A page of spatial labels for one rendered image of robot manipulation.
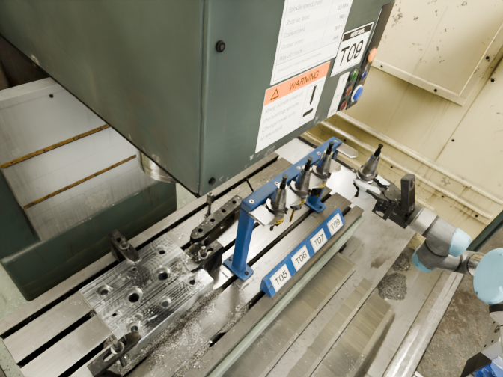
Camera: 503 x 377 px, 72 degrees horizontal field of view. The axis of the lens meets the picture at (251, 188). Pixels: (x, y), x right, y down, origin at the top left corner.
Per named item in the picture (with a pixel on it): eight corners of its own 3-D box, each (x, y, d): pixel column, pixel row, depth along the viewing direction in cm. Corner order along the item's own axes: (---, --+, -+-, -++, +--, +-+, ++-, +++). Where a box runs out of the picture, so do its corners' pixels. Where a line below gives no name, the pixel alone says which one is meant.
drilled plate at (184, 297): (212, 288, 105) (213, 279, 102) (129, 359, 88) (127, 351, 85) (165, 242, 115) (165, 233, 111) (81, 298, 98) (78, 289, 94)
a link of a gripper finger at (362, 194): (346, 194, 112) (373, 207, 110) (352, 182, 108) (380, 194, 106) (348, 189, 114) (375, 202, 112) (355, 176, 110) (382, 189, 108)
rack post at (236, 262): (254, 272, 115) (268, 214, 95) (243, 282, 112) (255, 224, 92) (233, 253, 120) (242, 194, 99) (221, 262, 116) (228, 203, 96)
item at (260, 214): (280, 220, 92) (281, 218, 92) (267, 230, 89) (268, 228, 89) (260, 205, 95) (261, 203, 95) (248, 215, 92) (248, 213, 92)
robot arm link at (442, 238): (451, 265, 100) (468, 248, 94) (416, 241, 105) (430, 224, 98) (460, 248, 105) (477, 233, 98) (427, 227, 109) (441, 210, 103)
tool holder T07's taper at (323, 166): (321, 162, 109) (327, 145, 105) (332, 170, 107) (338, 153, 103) (312, 167, 107) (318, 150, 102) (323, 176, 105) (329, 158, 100)
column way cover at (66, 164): (160, 181, 140) (150, 58, 104) (40, 246, 112) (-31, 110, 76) (153, 175, 142) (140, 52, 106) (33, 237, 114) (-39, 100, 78)
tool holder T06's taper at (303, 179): (300, 177, 103) (305, 160, 98) (312, 186, 101) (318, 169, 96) (290, 184, 100) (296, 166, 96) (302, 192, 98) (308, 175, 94)
